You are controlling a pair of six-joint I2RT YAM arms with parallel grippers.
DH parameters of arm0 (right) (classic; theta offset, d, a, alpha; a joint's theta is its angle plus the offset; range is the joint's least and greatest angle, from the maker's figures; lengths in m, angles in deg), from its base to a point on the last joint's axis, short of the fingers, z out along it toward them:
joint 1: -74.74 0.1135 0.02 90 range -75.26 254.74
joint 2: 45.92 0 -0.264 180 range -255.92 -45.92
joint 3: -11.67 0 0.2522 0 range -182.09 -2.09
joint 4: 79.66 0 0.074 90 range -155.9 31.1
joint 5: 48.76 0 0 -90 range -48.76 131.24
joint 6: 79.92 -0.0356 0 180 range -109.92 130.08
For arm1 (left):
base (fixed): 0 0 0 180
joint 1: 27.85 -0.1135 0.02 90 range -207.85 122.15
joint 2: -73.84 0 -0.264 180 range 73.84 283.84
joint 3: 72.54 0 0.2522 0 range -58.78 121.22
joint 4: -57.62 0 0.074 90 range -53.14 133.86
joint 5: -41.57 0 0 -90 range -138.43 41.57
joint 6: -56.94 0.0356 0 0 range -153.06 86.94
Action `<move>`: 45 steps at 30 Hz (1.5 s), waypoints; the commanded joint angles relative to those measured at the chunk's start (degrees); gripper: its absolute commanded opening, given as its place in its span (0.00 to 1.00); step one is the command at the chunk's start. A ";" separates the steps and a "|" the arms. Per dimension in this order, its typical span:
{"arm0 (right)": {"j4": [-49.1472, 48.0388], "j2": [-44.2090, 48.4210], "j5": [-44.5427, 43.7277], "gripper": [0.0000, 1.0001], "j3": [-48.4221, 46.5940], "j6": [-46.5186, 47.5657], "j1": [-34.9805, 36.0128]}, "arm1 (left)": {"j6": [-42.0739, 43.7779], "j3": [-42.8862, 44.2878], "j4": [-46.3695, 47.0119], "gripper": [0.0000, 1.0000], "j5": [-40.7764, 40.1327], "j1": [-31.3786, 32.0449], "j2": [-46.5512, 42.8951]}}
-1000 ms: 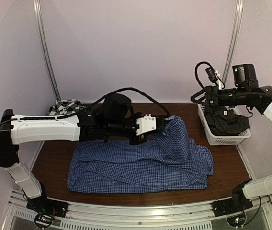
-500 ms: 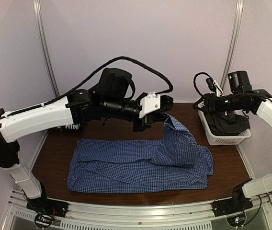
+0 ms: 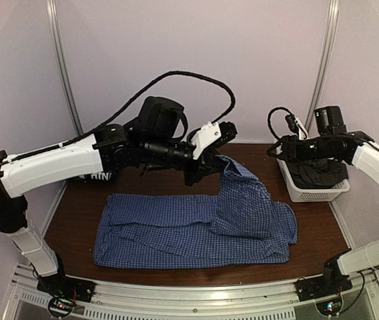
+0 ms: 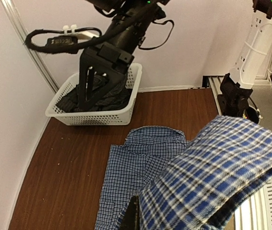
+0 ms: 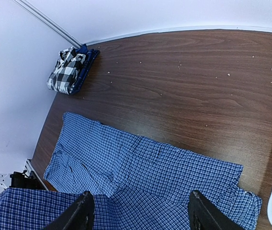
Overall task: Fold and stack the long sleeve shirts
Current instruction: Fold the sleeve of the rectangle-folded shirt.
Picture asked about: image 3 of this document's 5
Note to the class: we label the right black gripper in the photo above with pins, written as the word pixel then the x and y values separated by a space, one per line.
pixel 287 148

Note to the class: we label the white plastic laundry basket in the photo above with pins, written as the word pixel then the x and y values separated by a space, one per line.
pixel 299 195

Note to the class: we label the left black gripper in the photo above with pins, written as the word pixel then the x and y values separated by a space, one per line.
pixel 209 162

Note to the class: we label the circuit board with leds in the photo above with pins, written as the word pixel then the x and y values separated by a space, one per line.
pixel 329 307
pixel 60 307

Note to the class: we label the left aluminium frame post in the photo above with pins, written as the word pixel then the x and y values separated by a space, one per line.
pixel 53 20

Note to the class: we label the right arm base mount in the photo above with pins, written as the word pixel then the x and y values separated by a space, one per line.
pixel 318 287

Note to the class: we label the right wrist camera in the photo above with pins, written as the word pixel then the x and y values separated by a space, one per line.
pixel 296 126

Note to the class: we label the black garment in basket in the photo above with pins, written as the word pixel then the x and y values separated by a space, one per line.
pixel 317 174

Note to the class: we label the blue checked long sleeve shirt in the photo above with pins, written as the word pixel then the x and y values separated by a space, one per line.
pixel 241 225

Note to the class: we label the right circuit board with leds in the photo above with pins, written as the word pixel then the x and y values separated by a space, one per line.
pixel 329 307

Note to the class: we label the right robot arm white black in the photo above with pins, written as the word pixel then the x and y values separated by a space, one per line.
pixel 354 148

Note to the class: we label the aluminium frame post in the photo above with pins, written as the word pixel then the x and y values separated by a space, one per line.
pixel 53 20
pixel 325 57

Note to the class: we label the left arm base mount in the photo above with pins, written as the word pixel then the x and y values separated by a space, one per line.
pixel 70 288

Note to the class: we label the right aluminium frame post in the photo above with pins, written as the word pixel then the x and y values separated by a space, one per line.
pixel 325 57

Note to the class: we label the front aluminium rail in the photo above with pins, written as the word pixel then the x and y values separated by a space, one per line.
pixel 273 300

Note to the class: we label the left circuit board with leds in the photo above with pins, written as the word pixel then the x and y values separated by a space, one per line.
pixel 60 307

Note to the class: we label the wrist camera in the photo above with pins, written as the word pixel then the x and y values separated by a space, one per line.
pixel 211 134
pixel 296 126

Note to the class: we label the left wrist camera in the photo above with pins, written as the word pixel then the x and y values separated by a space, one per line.
pixel 211 134

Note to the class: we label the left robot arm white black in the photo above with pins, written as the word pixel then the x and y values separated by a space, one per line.
pixel 146 141

